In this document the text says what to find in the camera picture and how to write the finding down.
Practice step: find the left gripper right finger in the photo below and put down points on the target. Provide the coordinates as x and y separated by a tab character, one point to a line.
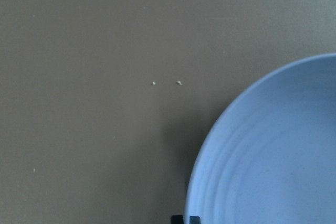
194	220

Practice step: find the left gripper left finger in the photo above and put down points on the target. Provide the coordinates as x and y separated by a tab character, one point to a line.
176	219

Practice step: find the blue round plate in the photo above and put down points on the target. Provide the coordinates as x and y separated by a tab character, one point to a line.
270	157

